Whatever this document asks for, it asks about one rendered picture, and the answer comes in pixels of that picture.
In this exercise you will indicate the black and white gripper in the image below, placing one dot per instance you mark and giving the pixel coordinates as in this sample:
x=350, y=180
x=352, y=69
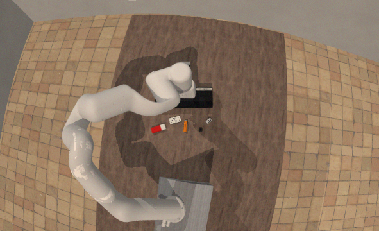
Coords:
x=191, y=93

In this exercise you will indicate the white domino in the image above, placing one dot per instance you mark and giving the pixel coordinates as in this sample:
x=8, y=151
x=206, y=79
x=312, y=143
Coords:
x=175, y=119

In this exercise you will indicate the red and white eraser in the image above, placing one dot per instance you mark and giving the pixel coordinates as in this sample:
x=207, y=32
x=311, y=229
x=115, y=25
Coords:
x=158, y=128

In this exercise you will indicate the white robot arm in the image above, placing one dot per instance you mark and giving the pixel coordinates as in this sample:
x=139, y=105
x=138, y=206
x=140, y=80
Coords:
x=165, y=85

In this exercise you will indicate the black rack of bins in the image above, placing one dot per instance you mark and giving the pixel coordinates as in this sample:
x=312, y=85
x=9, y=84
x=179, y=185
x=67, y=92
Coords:
x=203, y=99

